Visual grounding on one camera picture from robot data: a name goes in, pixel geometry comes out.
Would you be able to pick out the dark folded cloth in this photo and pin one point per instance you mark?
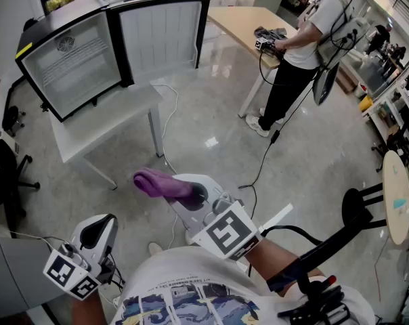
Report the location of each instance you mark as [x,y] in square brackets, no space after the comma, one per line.
[270,32]

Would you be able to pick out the black round stool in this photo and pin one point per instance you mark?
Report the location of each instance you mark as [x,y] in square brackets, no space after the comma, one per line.
[13,117]

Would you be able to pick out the person's left forearm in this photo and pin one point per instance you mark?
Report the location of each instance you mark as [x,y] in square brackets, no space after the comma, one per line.
[86,310]

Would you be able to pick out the purple cleaning cloth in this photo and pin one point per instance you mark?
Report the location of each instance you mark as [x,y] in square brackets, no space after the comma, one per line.
[160,185]

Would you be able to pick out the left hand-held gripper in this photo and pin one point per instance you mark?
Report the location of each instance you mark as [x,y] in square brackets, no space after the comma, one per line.
[64,271]

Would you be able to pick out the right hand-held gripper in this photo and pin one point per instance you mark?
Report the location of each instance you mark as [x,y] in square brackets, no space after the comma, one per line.
[228,232]

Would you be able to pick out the person's right forearm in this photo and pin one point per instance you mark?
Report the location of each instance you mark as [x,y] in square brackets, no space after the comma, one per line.
[279,259]

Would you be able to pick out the person's white printed t-shirt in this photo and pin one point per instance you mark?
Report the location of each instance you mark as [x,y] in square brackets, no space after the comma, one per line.
[191,269]

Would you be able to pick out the person's left shoe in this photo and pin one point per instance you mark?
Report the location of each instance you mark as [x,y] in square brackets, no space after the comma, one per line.
[155,248]

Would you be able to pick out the yellow container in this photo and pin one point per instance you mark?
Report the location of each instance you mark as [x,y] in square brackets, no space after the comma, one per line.
[366,103]

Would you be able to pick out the black slatted chair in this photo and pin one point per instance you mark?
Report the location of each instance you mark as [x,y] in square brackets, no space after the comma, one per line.
[351,205]

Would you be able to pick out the black mini fridge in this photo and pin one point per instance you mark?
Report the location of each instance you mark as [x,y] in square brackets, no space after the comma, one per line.
[157,36]

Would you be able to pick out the white rectangular table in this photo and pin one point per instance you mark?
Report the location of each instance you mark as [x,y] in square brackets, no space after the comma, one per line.
[123,113]

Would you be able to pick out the white storage shelving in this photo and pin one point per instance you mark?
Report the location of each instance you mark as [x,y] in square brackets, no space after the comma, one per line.
[394,113]

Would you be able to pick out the black armrest office chair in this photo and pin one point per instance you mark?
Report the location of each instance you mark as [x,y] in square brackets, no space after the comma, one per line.
[1,174]

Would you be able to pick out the grey backpack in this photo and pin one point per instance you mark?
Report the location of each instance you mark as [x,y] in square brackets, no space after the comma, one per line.
[326,80]

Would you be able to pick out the round light wooden table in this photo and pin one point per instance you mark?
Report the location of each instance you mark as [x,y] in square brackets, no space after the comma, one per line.
[397,198]

